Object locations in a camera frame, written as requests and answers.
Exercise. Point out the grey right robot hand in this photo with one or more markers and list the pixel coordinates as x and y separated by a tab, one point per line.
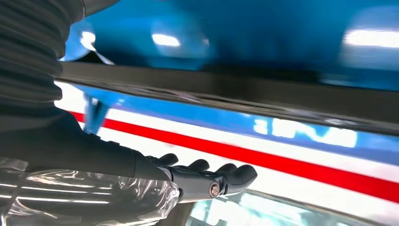
78	162

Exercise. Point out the blue metal shelf rack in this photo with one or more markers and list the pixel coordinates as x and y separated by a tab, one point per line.
249	25

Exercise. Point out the white car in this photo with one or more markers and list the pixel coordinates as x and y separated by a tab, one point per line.
218	138

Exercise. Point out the long red barrier belt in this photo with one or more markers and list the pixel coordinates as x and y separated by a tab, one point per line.
280	170

